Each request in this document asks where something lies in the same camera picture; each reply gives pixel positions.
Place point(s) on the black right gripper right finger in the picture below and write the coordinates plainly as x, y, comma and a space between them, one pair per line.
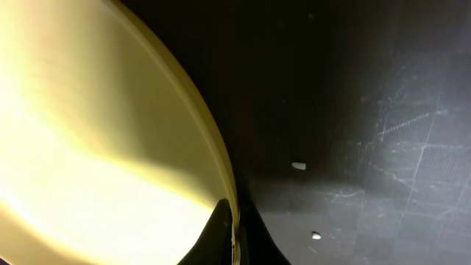
257, 246

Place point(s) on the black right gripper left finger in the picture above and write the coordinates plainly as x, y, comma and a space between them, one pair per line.
215, 243

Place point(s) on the yellow plate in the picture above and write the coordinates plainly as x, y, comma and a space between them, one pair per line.
109, 154

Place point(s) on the dark brown serving tray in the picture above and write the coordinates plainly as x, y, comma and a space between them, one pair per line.
347, 122

